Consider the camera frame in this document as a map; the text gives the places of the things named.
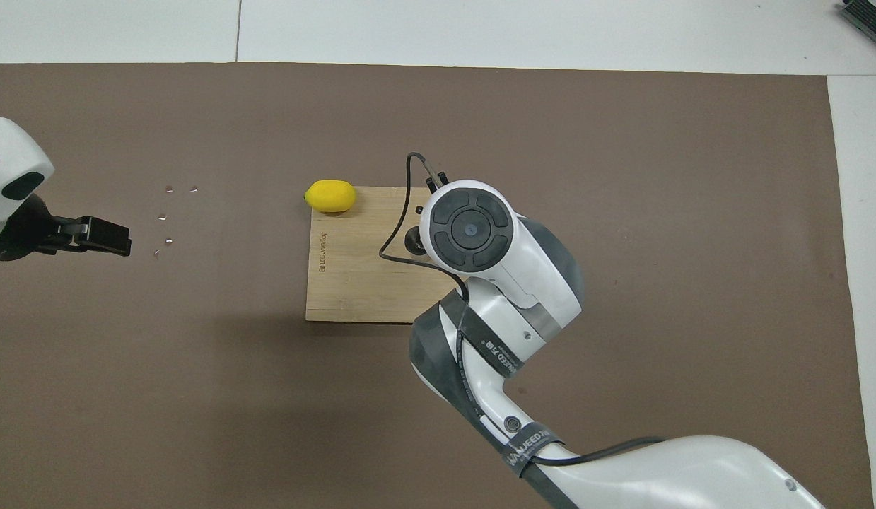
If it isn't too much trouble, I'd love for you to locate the bamboo cutting board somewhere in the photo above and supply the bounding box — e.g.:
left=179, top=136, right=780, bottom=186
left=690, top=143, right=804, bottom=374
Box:
left=305, top=186, right=458, bottom=324

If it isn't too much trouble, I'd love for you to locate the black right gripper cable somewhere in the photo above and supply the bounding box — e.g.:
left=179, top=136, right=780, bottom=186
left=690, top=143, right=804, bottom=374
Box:
left=378, top=152, right=665, bottom=467

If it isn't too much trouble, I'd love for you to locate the yellow lemon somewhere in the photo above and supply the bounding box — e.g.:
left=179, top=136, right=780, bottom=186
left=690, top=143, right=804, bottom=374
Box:
left=304, top=180, right=357, bottom=214

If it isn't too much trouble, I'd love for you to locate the grey ribbed metal device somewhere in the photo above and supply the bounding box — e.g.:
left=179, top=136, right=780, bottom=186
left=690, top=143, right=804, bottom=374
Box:
left=837, top=0, right=876, bottom=54

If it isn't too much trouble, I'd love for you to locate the brown table mat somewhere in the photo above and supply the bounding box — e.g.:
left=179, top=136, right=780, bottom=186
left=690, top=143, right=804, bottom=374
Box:
left=0, top=62, right=875, bottom=509

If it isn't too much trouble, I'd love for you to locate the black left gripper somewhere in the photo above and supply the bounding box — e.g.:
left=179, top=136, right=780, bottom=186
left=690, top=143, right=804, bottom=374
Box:
left=0, top=194, right=133, bottom=263

